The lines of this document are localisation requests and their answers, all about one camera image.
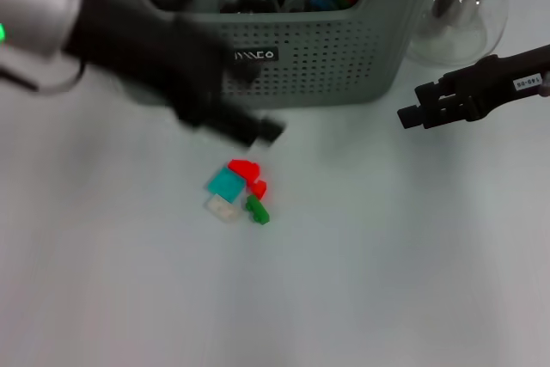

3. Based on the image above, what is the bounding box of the teal square brick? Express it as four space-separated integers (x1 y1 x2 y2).
205 167 248 204

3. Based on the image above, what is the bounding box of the red-orange sloped brick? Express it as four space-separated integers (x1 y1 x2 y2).
227 158 262 182

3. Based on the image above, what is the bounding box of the grey left gripper cable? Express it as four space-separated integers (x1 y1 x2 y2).
0 57 87 94

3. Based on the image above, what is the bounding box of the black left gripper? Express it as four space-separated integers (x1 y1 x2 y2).
64 0 288 148

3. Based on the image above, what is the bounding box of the grey perforated storage bin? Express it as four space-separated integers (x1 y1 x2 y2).
85 0 455 110

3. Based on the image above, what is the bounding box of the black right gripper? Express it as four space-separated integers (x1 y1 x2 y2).
396 44 550 131

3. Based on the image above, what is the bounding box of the white two-stud brick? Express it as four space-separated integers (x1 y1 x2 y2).
204 193 241 223

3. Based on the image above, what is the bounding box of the glass carafe black lid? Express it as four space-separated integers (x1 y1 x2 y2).
406 0 516 66

